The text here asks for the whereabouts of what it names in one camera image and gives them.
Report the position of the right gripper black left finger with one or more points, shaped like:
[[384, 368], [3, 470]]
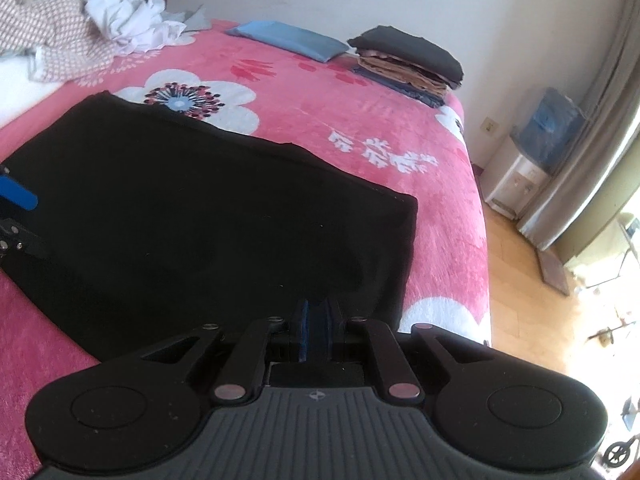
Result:
[[242, 377]]

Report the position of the grey curtain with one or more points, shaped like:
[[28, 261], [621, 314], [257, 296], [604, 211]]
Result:
[[612, 109]]

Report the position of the grey garment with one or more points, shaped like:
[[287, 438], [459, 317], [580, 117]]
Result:
[[193, 21]]

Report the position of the blue flat pillow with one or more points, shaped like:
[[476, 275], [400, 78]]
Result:
[[290, 38]]

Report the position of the folded dark blue garment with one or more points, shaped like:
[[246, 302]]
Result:
[[424, 97]]

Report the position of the brown floor mat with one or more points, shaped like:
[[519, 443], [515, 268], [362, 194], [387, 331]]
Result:
[[552, 271]]

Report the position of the white water dispenser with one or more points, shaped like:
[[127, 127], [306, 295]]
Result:
[[510, 180]]

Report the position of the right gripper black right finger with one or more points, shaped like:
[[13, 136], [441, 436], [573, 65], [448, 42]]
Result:
[[364, 352]]

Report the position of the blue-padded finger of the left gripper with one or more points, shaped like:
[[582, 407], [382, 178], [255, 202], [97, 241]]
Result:
[[15, 193]]

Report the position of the folded brown patterned garment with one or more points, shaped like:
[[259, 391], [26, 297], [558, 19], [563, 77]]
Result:
[[403, 72]]

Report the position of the pink floral blanket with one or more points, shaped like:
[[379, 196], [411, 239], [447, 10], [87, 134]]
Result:
[[345, 119]]

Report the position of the pink white checked cloth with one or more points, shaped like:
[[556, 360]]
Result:
[[59, 39]]

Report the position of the white crumpled shirt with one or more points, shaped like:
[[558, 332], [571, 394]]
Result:
[[134, 26]]

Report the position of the wall power socket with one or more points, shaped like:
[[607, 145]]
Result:
[[489, 126]]

